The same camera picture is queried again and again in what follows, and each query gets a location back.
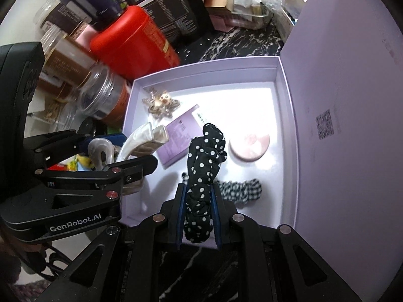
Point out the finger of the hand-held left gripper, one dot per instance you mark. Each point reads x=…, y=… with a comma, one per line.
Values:
x=135, y=166
x=67, y=140

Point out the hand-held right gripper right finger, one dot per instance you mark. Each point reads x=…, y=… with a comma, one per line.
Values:
x=218, y=226

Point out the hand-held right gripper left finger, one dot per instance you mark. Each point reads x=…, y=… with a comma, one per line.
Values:
x=179, y=226

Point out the pearly white hair claw clip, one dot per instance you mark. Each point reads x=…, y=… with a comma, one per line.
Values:
x=141, y=138

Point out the black polka-dot scrunchie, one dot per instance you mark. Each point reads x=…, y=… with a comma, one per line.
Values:
x=201, y=170

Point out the pink round compact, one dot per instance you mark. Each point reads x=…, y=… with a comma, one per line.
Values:
x=248, y=149

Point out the lilac gift box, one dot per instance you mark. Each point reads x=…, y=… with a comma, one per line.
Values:
x=220, y=107

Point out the colourful snack packet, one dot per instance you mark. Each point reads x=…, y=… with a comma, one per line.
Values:
x=83, y=161

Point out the black and white gingham scrunchie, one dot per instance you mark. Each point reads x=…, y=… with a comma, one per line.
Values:
x=242, y=192

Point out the purple card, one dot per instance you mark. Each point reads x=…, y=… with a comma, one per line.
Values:
x=178, y=138

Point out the clear jar with brown label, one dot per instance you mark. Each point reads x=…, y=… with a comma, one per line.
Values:
x=69, y=66
x=53, y=86

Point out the clear jar with orange label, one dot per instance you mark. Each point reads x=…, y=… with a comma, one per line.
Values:
x=104, y=94

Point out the small pink box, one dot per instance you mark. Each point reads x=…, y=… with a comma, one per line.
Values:
x=85, y=36

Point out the red canister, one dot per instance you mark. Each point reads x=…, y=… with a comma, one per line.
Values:
x=132, y=37

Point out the clear jar with dark label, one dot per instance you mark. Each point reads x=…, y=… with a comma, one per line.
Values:
x=63, y=15

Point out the dark blue berry-print can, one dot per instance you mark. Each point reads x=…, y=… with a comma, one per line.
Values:
x=100, y=0

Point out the black food pouch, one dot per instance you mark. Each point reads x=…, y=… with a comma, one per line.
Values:
x=167, y=6

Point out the pale pink carton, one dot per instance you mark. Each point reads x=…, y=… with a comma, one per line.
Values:
x=222, y=22

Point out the clear plastic container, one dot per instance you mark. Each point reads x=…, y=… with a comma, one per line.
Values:
x=252, y=19

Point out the white cardboard box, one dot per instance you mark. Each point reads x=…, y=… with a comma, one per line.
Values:
x=285, y=22

